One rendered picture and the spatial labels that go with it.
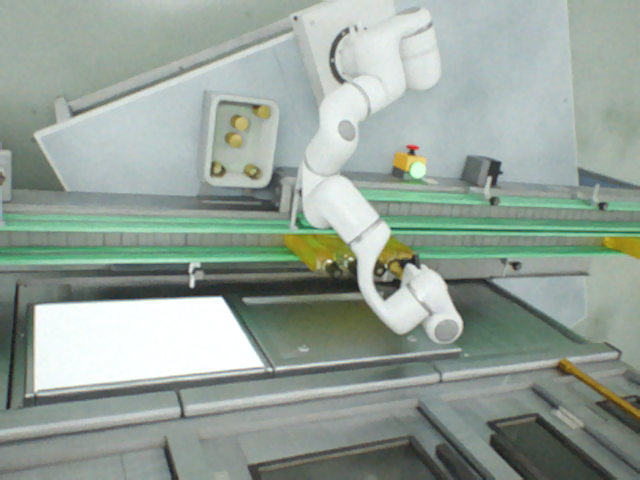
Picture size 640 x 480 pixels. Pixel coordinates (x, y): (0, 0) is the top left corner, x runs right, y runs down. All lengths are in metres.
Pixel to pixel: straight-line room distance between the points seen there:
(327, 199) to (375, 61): 0.31
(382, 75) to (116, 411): 0.80
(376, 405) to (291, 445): 0.21
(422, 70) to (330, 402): 0.72
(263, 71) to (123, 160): 0.42
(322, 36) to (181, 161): 0.48
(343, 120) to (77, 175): 0.69
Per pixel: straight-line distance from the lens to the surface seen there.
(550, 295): 2.46
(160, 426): 1.03
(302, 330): 1.31
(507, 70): 1.96
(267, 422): 1.06
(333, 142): 1.10
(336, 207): 1.08
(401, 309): 1.11
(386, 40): 1.21
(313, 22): 1.49
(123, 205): 1.42
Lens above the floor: 2.20
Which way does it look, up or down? 57 degrees down
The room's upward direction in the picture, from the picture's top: 130 degrees clockwise
